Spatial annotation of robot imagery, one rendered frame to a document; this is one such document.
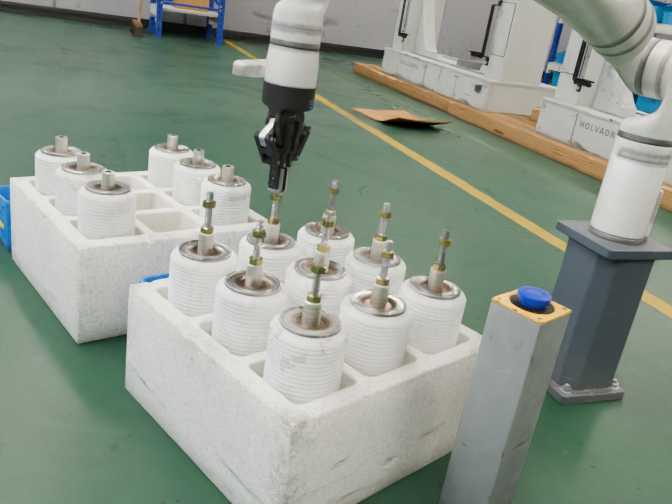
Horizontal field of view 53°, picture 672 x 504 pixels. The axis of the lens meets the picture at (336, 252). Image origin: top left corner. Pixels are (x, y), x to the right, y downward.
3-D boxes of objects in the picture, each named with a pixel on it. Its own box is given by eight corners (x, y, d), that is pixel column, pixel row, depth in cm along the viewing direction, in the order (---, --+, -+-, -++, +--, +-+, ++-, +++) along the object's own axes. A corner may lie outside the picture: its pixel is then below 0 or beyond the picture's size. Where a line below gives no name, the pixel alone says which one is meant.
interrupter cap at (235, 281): (284, 300, 86) (285, 295, 85) (225, 297, 84) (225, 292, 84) (277, 275, 93) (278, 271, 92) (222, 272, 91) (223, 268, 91)
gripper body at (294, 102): (299, 85, 90) (290, 153, 93) (327, 82, 97) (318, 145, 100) (252, 74, 93) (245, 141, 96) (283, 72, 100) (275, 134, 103)
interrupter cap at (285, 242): (302, 242, 106) (303, 238, 106) (281, 256, 99) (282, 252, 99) (260, 230, 108) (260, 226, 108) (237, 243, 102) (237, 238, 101)
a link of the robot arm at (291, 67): (262, 72, 102) (267, 30, 99) (327, 87, 98) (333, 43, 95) (228, 74, 94) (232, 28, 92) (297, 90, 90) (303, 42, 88)
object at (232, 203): (227, 254, 143) (235, 172, 136) (251, 271, 136) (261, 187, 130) (186, 260, 137) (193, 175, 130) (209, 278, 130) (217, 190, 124)
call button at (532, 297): (525, 297, 83) (530, 282, 82) (554, 311, 80) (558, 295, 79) (507, 303, 80) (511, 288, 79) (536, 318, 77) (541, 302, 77)
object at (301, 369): (342, 446, 88) (364, 326, 82) (296, 481, 81) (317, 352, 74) (287, 414, 93) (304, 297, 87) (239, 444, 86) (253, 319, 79)
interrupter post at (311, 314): (323, 325, 81) (327, 301, 80) (311, 331, 79) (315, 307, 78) (308, 318, 82) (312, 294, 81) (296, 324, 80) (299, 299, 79)
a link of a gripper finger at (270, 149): (256, 128, 93) (268, 154, 98) (250, 138, 92) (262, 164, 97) (272, 133, 92) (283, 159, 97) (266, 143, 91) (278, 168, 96)
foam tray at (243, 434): (311, 332, 131) (325, 247, 124) (470, 442, 105) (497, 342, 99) (123, 388, 105) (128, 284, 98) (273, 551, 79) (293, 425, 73)
